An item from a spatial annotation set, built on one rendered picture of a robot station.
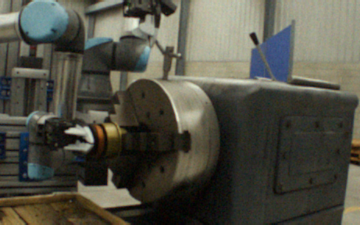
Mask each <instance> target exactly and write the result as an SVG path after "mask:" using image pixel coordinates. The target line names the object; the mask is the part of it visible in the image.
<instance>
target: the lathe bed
mask: <svg viewBox="0 0 360 225"><path fill-rule="evenodd" d="M155 203H157V202H154V203H152V202H149V203H141V204H136V205H121V206H117V207H114V206H112V207H106V208H103V209H105V210H107V211H110V213H113V214H114V215H115V216H119V218H121V219H122V220H123V221H124V222H126V221H127V222H128V223H129V224H131V225H169V220H170V213H171V211H172V209H170V208H168V207H167V206H159V207H155ZM116 213H117V214H118V215H117V214H116ZM199 223H201V222H197V223H191V224H184V225H199Z"/></svg>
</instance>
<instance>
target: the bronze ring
mask: <svg viewBox="0 0 360 225"><path fill-rule="evenodd" d="M88 126H89V129H90V132H91V133H92V136H93V138H94V146H93V147H92V148H91V150H90V151H89V153H87V154H86V155H87V156H88V157H92V158H95V157H98V159H109V160H116V159H118V158H119V155H120V154H121V153H124V152H126V151H127V150H121V149H122V143H123V139H122V134H127V131H126V130H125V129H124V128H119V126H118V124H117V123H115V122H108V123H99V124H92V125H88Z"/></svg>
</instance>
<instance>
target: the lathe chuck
mask: <svg viewBox="0 0 360 225"><path fill-rule="evenodd" d="M169 80H170V79H168V80H162V78H154V77H152V78H146V77H144V78H140V79H136V80H134V81H133V82H131V83H130V84H129V85H128V88H129V89H130V93H131V97H132V99H133V101H134V107H135V109H136V113H137V117H138V119H139V121H140V122H141V123H145V124H146V125H147V126H148V127H147V128H146V129H145V130H144V131H143V132H141V133H183V132H184V130H186V131H187V134H188V150H187V153H184V151H182V150H168V151H154V150H145V151H146V152H147V153H148V155H147V156H146V157H145V158H144V159H139V162H138V164H137V169H136V172H135V174H134V178H133V182H132V184H131V187H130V190H129V195H130V196H131V197H132V198H134V199H135V200H137V201H139V202H144V203H149V202H152V203H154V202H164V201H169V200H174V199H182V198H184V197H186V196H187V195H189V194H190V193H191V192H192V191H193V190H194V189H195V188H196V187H197V186H198V185H199V183H200V180H201V178H202V176H203V174H204V172H205V168H206V166H207V163H208V159H209V149H210V134H209V124H208V120H207V117H206V115H205V110H204V108H203V105H202V103H201V100H200V99H199V97H198V96H197V95H196V94H195V93H194V91H193V90H192V88H191V87H190V86H187V85H186V84H184V83H183V82H181V81H178V80H171V81H169ZM182 184H189V185H188V187H187V188H186V189H185V190H183V191H181V192H177V191H176V190H177V188H178V187H179V186H181V185H182Z"/></svg>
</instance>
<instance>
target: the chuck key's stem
mask: <svg viewBox="0 0 360 225"><path fill-rule="evenodd" d="M173 50H174V47H173V46H171V45H166V47H165V52H164V57H163V64H162V80H168V76H169V71H170V70H171V68H172V63H173V58H172V57H169V56H168V55H167V54H168V52H173Z"/></svg>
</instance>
